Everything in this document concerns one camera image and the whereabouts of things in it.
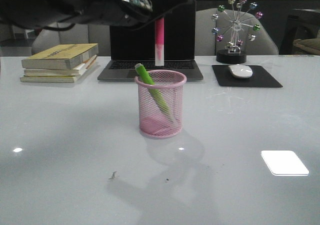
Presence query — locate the pink mesh pen holder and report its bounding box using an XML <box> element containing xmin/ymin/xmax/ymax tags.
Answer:
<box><xmin>134</xmin><ymin>70</ymin><xmax>187</xmax><ymax>138</ymax></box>

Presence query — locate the white computer mouse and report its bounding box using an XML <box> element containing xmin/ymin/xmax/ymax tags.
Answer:
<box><xmin>228</xmin><ymin>64</ymin><xmax>253</xmax><ymax>79</ymax></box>

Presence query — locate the dark grey laptop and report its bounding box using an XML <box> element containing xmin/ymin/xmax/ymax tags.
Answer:
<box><xmin>97</xmin><ymin>0</ymin><xmax>203</xmax><ymax>82</ymax></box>

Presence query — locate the top yellow book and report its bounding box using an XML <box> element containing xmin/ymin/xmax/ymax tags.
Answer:
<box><xmin>21</xmin><ymin>43</ymin><xmax>99</xmax><ymax>70</ymax></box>

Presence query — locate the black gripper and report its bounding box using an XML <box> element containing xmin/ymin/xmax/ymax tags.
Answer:
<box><xmin>0</xmin><ymin>0</ymin><xmax>192</xmax><ymax>30</ymax></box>

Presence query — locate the middle cream book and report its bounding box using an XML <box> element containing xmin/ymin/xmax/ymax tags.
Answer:
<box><xmin>24</xmin><ymin>55</ymin><xmax>97</xmax><ymax>77</ymax></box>

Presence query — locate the black mouse pad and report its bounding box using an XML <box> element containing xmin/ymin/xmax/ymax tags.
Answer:
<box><xmin>211</xmin><ymin>65</ymin><xmax>283</xmax><ymax>88</ymax></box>

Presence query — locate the cream book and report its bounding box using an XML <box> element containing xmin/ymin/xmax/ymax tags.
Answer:
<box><xmin>19</xmin><ymin>60</ymin><xmax>98</xmax><ymax>84</ymax></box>
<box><xmin>24</xmin><ymin>55</ymin><xmax>97</xmax><ymax>77</ymax></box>

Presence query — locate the pink highlighter pen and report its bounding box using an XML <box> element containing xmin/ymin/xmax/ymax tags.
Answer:
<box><xmin>154</xmin><ymin>18</ymin><xmax>165</xmax><ymax>67</ymax></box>

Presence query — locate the ferris wheel desk ornament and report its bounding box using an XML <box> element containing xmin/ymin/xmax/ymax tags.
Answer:
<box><xmin>211</xmin><ymin>0</ymin><xmax>264</xmax><ymax>65</ymax></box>

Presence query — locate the dark side table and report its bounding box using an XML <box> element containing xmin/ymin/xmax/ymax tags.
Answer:
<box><xmin>279</xmin><ymin>9</ymin><xmax>320</xmax><ymax>55</ymax></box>

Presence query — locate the left grey armchair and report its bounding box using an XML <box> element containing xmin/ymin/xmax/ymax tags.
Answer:
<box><xmin>31</xmin><ymin>24</ymin><xmax>111</xmax><ymax>57</ymax></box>

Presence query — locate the right grey armchair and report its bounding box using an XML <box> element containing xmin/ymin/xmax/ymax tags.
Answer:
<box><xmin>195</xmin><ymin>8</ymin><xmax>279</xmax><ymax>56</ymax></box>

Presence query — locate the bottom cream book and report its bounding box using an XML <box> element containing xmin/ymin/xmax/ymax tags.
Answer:
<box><xmin>19</xmin><ymin>60</ymin><xmax>98</xmax><ymax>84</ymax></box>

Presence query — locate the grey armchair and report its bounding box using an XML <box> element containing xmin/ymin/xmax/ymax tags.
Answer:
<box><xmin>195</xmin><ymin>8</ymin><xmax>279</xmax><ymax>56</ymax></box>
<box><xmin>31</xmin><ymin>24</ymin><xmax>111</xmax><ymax>57</ymax></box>

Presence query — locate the green highlighter pen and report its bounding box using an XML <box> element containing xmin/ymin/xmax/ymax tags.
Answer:
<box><xmin>135</xmin><ymin>63</ymin><xmax>177</xmax><ymax>124</ymax></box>

